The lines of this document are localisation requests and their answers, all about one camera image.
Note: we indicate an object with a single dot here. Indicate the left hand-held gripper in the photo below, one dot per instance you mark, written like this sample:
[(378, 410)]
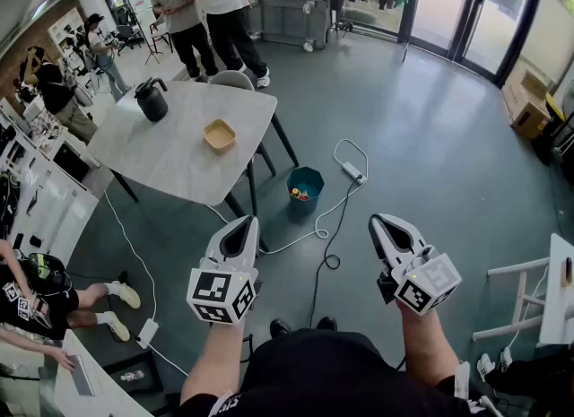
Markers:
[(224, 289)]

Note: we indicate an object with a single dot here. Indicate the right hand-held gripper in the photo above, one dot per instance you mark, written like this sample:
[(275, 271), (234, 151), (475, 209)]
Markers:
[(426, 280)]

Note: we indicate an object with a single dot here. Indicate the teal waste bin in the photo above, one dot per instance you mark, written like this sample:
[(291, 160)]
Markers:
[(305, 209)]

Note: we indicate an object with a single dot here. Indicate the tan square bowl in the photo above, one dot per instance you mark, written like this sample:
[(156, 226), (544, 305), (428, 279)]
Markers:
[(220, 135)]

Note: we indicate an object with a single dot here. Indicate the person's left forearm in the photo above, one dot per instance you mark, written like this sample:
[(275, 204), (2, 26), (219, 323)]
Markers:
[(211, 361)]

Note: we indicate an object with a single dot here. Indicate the person's right forearm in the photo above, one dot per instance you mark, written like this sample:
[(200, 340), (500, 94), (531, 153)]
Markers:
[(426, 348)]

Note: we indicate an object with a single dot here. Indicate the brass connector with red part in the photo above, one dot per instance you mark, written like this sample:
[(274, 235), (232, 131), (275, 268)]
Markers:
[(296, 192)]

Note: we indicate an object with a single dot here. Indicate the white power strip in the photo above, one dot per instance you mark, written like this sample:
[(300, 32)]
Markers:
[(353, 172)]

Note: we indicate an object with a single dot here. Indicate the person's left black shoe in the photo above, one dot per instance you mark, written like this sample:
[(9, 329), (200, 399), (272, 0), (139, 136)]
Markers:
[(279, 327)]

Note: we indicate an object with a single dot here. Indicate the person's black shoe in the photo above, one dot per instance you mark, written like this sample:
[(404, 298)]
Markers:
[(327, 323), (279, 327)]

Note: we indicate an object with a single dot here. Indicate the person's right black shoe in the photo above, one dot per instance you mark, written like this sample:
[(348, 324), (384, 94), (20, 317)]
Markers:
[(327, 323)]

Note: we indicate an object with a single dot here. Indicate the white power adapter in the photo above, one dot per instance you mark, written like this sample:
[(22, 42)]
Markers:
[(147, 333)]

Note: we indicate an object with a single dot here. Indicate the person's black clothing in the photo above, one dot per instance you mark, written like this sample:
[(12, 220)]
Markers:
[(323, 379)]

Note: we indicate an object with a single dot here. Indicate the black thermal kettle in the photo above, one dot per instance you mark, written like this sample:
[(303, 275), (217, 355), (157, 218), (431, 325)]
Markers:
[(152, 103)]

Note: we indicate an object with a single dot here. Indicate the clear plastic water bottle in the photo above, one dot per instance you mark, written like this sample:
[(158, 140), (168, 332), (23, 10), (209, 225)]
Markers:
[(132, 376)]

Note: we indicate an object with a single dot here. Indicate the white side table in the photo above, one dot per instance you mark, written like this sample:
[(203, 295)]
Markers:
[(558, 294)]

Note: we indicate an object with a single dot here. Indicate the white shelf unit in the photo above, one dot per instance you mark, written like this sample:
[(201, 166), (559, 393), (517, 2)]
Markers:
[(45, 200)]

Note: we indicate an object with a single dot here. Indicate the white curved desk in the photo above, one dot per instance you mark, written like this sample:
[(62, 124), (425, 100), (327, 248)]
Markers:
[(103, 388)]

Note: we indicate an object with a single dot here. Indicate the grey laptop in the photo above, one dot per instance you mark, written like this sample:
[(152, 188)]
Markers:
[(83, 375)]

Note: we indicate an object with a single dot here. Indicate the thin tripod stand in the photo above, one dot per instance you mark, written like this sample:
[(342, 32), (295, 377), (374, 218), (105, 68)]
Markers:
[(154, 43)]

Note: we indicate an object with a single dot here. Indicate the grey wheeled cart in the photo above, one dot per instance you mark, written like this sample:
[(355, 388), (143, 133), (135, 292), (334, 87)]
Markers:
[(287, 16)]

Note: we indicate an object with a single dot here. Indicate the black office chair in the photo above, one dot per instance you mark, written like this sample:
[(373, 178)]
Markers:
[(127, 34)]

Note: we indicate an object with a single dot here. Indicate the glass entrance door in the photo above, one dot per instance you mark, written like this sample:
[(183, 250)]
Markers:
[(471, 2)]

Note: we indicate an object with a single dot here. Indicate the white wooden stool frame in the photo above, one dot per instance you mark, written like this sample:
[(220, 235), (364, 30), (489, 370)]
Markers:
[(522, 289)]

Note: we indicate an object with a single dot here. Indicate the black desk base frame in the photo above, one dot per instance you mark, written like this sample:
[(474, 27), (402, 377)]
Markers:
[(143, 384)]

